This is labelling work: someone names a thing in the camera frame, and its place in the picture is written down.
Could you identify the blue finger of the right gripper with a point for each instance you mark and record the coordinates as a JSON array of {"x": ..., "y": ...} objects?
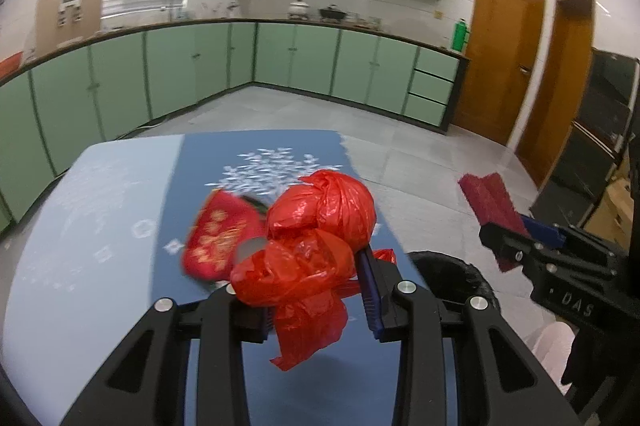
[{"x": 547, "y": 235}]

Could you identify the green lower kitchen cabinets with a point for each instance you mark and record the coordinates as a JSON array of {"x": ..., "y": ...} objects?
[{"x": 112, "y": 86}]

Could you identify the red paper cup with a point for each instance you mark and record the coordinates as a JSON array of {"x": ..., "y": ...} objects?
[{"x": 223, "y": 224}]

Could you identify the red plastic bag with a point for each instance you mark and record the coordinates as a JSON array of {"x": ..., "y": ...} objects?
[{"x": 306, "y": 269}]

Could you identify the wooden door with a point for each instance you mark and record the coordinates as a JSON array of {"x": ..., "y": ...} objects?
[
  {"x": 502, "y": 52},
  {"x": 562, "y": 86}
]

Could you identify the black glass cabinet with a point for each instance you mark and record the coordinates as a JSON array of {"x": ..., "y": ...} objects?
[{"x": 594, "y": 146}]

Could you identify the cardboard box on counter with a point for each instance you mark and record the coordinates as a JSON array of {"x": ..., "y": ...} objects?
[{"x": 60, "y": 23}]

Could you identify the orange basin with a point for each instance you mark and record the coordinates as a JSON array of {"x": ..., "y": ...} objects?
[{"x": 10, "y": 64}]

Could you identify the white cooking pot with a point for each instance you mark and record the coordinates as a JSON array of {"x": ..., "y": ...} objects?
[{"x": 298, "y": 9}]

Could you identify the cardboard box on floor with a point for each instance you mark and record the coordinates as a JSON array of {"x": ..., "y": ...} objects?
[{"x": 612, "y": 220}]

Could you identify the black wok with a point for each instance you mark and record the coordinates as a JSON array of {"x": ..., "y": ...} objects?
[{"x": 332, "y": 14}]

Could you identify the green thermos jug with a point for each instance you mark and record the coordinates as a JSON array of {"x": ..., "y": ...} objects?
[{"x": 460, "y": 36}]

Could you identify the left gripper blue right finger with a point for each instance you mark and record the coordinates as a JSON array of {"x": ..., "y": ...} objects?
[{"x": 460, "y": 363}]

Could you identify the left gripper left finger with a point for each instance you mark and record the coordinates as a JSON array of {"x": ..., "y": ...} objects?
[{"x": 144, "y": 381}]

